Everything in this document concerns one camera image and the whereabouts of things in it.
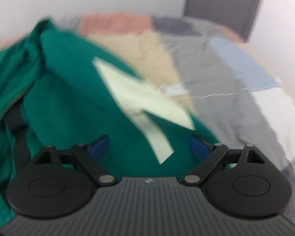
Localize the green hoodie white print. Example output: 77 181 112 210
0 20 218 227

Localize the patchwork quilt bed cover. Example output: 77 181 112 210
49 14 295 224

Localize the grey bedroom door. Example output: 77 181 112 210
184 0 260 40

